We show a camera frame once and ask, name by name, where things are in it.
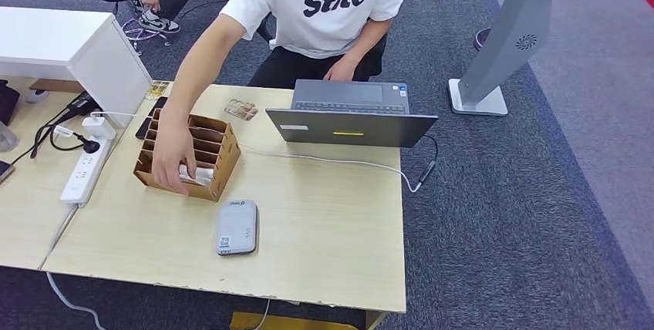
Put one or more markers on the person's left hand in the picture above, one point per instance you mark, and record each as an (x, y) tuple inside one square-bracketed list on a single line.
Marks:
[(341, 70)]

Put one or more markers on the person's right hand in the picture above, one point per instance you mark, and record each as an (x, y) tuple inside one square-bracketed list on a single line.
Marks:
[(173, 156)]

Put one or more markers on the white card stack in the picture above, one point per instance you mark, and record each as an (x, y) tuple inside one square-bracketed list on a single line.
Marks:
[(202, 175)]

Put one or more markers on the wooden card organizer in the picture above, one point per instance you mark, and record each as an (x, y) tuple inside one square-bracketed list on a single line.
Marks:
[(225, 169)]

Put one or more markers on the grey card reader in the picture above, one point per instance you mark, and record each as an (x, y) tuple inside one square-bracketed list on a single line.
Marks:
[(236, 228)]

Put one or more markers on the person's right forearm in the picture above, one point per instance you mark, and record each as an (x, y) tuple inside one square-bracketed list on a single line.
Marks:
[(196, 72)]

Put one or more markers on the person's left forearm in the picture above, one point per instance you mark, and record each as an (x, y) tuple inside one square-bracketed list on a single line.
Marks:
[(368, 39)]

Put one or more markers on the yellow patterned card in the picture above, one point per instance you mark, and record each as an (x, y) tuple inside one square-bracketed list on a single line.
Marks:
[(158, 89)]

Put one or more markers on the black smartphone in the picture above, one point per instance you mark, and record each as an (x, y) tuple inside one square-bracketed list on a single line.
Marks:
[(158, 103)]

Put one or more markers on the grey laptop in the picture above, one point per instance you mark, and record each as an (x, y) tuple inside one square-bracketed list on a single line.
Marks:
[(352, 131)]

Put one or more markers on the white charger adapter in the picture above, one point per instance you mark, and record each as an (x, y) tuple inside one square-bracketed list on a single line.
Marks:
[(98, 128)]

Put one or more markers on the white power strip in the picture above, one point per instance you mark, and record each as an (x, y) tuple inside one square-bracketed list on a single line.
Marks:
[(86, 172)]

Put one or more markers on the black power brick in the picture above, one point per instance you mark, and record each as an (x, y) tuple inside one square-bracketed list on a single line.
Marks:
[(81, 104)]

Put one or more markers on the black white sneaker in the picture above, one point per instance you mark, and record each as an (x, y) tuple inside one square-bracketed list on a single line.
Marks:
[(158, 23), (138, 5)]

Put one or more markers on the wooden block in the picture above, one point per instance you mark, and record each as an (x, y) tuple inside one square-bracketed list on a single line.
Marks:
[(56, 86)]

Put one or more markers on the dark round floor object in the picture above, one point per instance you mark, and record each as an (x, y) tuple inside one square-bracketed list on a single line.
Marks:
[(480, 40)]

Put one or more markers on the white cabinet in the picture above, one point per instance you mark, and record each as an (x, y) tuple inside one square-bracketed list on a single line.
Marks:
[(76, 52)]

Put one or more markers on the small white device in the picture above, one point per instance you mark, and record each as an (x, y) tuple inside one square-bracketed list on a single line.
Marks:
[(37, 96)]

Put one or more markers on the clear glass cup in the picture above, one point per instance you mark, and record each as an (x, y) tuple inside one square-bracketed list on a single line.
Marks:
[(6, 139)]

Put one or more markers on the dark phone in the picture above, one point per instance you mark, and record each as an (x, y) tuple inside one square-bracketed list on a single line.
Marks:
[(5, 170)]

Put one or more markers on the black device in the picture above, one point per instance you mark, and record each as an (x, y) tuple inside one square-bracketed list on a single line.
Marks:
[(7, 103)]

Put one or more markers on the grey kiosk stand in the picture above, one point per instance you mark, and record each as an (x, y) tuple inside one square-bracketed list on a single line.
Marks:
[(513, 26)]

